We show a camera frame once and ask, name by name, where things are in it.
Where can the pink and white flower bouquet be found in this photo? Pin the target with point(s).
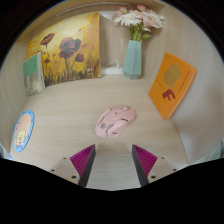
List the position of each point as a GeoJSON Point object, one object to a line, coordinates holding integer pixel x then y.
{"type": "Point", "coordinates": [138, 18]}

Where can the green covered book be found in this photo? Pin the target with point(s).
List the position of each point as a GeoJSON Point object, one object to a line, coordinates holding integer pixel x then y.
{"type": "Point", "coordinates": [32, 73]}

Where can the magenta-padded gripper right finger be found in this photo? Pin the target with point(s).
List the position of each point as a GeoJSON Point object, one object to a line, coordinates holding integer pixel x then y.
{"type": "Point", "coordinates": [146, 161]}

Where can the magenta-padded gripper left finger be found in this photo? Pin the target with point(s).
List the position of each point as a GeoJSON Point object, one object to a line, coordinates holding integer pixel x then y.
{"type": "Point", "coordinates": [81, 163]}

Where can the round blue-rimmed cartoon mouse pad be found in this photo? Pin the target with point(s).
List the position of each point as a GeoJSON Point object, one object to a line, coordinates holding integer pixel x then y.
{"type": "Point", "coordinates": [23, 130]}

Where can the pink computer mouse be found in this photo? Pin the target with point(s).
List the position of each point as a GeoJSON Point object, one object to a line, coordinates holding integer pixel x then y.
{"type": "Point", "coordinates": [115, 121]}

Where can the white power strip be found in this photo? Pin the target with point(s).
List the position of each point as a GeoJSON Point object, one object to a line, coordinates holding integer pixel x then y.
{"type": "Point", "coordinates": [111, 70]}

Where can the orange covered book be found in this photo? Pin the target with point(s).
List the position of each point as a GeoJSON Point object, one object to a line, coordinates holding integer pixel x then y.
{"type": "Point", "coordinates": [171, 85]}

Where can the teal faceted vase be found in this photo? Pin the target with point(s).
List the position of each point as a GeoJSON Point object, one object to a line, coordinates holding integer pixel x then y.
{"type": "Point", "coordinates": [132, 61]}

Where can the yellow poppy flower painting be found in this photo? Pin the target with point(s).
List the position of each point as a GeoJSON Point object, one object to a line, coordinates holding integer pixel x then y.
{"type": "Point", "coordinates": [71, 50]}

